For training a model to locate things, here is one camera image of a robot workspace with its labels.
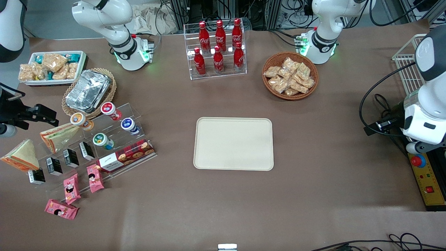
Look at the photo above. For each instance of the aluminium equipment frame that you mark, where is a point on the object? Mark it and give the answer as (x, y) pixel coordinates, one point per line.
(258, 12)

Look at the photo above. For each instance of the red plaid cookie box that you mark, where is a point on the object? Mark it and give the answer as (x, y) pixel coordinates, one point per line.
(125, 157)

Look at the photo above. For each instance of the clear wrapped cracker packet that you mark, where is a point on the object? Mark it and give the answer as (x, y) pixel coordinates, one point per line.
(25, 72)
(72, 70)
(60, 74)
(54, 61)
(39, 71)

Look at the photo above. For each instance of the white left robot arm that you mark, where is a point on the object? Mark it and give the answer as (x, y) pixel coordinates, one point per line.
(327, 38)

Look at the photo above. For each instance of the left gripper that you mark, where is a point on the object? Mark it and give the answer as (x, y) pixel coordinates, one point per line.
(394, 114)

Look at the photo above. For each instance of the clear acrylic bottle rack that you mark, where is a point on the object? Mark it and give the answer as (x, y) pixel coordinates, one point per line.
(228, 75)

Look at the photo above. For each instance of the white rectangular snack bin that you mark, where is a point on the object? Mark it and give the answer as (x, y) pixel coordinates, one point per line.
(81, 62)

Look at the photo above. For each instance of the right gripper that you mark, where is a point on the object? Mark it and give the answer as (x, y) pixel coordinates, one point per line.
(14, 111)

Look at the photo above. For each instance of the small black carton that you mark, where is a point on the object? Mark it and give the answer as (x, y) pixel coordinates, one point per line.
(86, 150)
(54, 166)
(36, 176)
(71, 158)

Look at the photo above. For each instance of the red cola bottle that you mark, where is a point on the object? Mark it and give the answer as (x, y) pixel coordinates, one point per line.
(218, 61)
(237, 33)
(238, 57)
(199, 62)
(204, 36)
(220, 35)

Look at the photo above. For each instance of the stacked foil containers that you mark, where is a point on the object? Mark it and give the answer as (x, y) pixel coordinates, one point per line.
(87, 90)

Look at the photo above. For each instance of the green lid yogurt cup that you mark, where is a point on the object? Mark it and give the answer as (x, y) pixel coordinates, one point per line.
(100, 139)

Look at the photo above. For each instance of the pink snack packet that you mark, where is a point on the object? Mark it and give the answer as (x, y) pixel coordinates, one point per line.
(94, 178)
(71, 189)
(61, 209)

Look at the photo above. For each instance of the yellow emergency stop box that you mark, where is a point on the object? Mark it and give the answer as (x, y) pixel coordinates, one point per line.
(428, 184)

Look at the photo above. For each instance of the oval wicker basket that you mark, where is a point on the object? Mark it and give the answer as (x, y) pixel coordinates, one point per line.
(112, 92)

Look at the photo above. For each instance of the clear wrapped snack packet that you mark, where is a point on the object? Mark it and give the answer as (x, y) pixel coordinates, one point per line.
(290, 64)
(271, 71)
(307, 83)
(303, 70)
(298, 86)
(291, 92)
(284, 74)
(278, 85)

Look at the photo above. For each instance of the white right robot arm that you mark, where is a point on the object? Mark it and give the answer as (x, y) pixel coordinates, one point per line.
(104, 17)

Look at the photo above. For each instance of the round brown wicker basket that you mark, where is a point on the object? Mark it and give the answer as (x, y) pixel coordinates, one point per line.
(269, 87)

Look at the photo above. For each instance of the beige plastic tray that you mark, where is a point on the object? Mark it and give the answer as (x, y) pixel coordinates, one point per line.
(233, 143)

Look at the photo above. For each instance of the clear acrylic step display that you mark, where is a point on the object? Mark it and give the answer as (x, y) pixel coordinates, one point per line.
(115, 127)

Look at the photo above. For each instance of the blue lid yogurt cup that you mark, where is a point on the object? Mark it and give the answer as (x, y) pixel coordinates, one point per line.
(128, 124)

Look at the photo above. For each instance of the orange lid yogurt cup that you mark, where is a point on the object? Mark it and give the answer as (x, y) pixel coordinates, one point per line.
(79, 119)

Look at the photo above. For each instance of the red lid yogurt cup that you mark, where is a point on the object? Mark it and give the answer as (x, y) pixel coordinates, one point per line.
(109, 108)

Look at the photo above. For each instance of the triangle sandwich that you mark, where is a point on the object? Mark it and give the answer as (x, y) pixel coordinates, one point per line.
(22, 157)
(59, 136)

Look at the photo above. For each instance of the brown paper table cover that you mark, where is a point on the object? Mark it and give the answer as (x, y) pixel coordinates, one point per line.
(223, 209)

